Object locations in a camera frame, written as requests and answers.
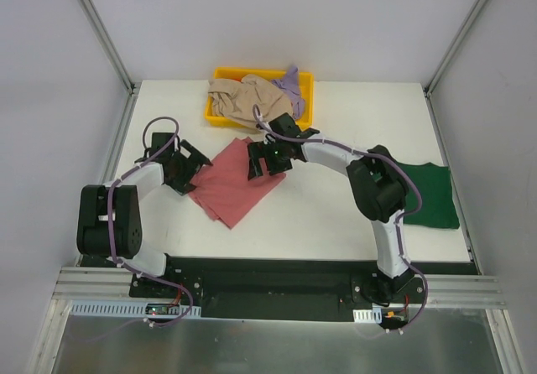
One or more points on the left aluminium frame post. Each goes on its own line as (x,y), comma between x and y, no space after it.
(103,37)

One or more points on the right white cable duct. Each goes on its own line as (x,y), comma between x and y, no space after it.
(367,316)

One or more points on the beige t shirt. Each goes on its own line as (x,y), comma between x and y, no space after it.
(235,100)

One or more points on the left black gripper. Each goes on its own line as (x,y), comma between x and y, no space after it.
(189,167)

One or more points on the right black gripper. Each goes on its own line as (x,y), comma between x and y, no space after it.
(268,160)

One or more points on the right aluminium frame post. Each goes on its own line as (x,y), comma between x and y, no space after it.
(475,12)

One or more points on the white cable duct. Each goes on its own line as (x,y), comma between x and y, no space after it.
(139,310)
(367,316)

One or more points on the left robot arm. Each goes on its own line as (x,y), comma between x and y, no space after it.
(109,220)

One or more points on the aluminium frame post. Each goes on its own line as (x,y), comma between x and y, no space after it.
(475,12)
(103,37)

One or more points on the pink t shirt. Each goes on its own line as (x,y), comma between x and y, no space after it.
(223,190)

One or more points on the left white cable duct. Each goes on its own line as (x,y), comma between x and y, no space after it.
(139,310)

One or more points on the green t shirt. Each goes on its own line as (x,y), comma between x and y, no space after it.
(434,184)

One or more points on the purple t shirt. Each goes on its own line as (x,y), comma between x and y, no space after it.
(289,84)

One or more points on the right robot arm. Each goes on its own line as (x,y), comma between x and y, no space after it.
(379,189)

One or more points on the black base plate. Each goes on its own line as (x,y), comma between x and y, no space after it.
(291,307)

